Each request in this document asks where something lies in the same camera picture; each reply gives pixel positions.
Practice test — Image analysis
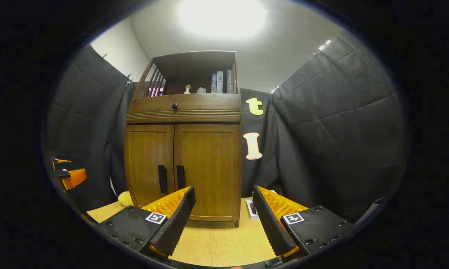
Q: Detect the wooden double-door shoe cabinet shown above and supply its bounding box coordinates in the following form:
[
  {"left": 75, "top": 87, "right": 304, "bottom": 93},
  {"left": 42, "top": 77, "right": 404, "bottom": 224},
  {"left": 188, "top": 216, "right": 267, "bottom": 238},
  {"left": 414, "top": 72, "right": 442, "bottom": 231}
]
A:
[{"left": 124, "top": 50, "right": 243, "bottom": 228}]

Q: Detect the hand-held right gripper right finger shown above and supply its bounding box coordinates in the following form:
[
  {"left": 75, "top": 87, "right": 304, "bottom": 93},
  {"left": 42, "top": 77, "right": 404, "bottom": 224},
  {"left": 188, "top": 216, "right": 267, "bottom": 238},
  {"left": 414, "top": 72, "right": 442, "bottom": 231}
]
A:
[{"left": 252, "top": 185, "right": 356, "bottom": 262}]

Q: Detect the wooden cabinet drawer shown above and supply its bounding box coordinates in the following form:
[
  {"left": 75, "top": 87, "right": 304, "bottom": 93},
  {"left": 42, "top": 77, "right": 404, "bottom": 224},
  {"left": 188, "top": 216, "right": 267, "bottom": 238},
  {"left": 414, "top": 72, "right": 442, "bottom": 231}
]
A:
[{"left": 127, "top": 93, "right": 241, "bottom": 114}]

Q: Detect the wooden shoe cabinet door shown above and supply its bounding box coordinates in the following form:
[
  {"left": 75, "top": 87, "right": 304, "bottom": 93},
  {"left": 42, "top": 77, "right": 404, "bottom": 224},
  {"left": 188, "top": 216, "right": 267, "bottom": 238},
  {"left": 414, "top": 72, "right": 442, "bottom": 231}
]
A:
[
  {"left": 126, "top": 125, "right": 175, "bottom": 208},
  {"left": 173, "top": 124, "right": 242, "bottom": 221}
]

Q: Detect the black door handle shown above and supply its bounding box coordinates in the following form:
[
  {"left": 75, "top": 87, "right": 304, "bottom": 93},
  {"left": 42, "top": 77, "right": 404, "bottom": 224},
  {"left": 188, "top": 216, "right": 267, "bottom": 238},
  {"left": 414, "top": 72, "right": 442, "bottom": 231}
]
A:
[
  {"left": 158, "top": 165, "right": 168, "bottom": 194},
  {"left": 176, "top": 165, "right": 186, "bottom": 190}
]

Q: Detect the yellow round object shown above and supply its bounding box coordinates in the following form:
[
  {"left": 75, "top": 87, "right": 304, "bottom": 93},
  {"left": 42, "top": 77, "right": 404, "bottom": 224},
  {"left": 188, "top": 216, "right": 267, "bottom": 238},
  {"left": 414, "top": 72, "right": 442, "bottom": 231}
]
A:
[{"left": 118, "top": 191, "right": 134, "bottom": 207}]

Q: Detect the black backdrop cloth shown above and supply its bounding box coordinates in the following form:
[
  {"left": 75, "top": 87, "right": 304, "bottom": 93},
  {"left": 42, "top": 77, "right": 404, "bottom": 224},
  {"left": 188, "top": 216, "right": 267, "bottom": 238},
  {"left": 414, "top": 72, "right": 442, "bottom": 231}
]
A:
[{"left": 45, "top": 32, "right": 410, "bottom": 225}]

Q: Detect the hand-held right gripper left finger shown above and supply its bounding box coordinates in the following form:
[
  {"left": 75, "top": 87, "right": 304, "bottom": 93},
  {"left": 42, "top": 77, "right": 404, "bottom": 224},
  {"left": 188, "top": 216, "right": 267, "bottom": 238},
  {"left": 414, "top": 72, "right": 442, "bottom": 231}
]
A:
[{"left": 96, "top": 186, "right": 196, "bottom": 260}]

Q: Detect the white picture-cover book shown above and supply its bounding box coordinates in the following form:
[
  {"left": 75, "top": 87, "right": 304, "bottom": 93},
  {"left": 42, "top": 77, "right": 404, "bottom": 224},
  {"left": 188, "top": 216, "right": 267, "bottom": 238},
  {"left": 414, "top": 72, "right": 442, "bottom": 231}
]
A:
[{"left": 246, "top": 199, "right": 260, "bottom": 220}]

